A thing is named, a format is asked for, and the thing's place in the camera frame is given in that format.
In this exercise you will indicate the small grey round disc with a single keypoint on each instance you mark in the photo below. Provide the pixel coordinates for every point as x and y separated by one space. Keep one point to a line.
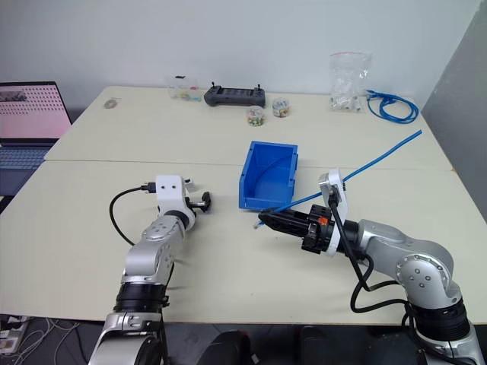
110 103

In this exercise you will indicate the clear square plastic container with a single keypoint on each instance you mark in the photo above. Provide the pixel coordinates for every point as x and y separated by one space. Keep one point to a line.
184 89

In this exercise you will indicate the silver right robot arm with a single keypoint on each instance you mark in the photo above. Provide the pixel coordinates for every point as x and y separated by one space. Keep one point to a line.
414 266

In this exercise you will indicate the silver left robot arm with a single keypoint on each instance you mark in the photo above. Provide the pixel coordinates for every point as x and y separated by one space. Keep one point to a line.
152 251

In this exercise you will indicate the open laptop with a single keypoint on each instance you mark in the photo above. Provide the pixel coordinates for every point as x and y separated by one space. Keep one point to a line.
26 125

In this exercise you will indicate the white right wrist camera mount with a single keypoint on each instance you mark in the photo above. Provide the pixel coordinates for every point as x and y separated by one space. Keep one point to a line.
335 186

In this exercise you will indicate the dark rounded shape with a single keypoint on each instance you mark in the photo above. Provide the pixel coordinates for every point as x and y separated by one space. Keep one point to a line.
226 348

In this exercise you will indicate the blue plastic bin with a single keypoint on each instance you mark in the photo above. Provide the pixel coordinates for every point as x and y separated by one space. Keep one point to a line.
266 178

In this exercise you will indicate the clear bag of white couplers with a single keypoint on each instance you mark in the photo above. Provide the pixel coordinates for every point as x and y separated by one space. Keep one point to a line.
348 87

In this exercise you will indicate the black handheld controller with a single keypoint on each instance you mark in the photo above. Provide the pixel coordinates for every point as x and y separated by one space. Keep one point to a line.
234 97

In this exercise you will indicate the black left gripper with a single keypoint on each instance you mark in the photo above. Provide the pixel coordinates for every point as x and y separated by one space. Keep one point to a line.
193 204

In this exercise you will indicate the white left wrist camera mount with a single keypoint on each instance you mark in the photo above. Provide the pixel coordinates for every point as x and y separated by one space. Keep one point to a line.
170 192

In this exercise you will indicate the white power strip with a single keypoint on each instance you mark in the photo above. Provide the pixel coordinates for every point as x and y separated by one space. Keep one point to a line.
9 334

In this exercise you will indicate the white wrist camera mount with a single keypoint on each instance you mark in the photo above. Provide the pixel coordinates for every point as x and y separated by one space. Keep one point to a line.
335 186
170 192

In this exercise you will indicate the small clear jar colourful bits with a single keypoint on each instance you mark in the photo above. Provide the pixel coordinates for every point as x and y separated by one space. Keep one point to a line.
255 116
281 107

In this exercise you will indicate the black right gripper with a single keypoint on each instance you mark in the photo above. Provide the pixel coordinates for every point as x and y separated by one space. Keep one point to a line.
317 228

